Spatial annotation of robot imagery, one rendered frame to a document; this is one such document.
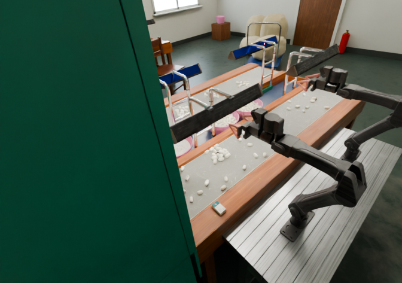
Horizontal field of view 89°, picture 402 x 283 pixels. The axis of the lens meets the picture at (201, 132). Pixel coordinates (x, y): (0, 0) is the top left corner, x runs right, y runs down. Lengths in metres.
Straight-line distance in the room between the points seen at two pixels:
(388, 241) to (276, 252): 1.23
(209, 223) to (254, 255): 0.23
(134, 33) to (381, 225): 2.13
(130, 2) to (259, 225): 1.00
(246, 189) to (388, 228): 1.38
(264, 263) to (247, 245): 0.09
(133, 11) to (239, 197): 0.90
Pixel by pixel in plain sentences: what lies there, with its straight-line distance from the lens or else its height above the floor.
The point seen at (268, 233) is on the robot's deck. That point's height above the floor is 0.67.
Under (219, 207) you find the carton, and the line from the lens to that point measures 0.99.
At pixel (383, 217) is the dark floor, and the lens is 2.26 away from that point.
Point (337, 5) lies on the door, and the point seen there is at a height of 0.91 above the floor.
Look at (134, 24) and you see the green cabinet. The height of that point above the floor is 1.58.
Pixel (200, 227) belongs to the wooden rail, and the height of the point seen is 0.77.
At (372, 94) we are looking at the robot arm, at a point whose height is 1.10.
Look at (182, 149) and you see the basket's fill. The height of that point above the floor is 0.73.
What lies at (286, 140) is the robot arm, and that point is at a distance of 0.84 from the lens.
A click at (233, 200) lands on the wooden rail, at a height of 0.76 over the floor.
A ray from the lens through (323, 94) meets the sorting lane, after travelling 2.07.
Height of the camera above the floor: 1.62
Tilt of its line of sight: 37 degrees down
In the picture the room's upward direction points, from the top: 6 degrees counter-clockwise
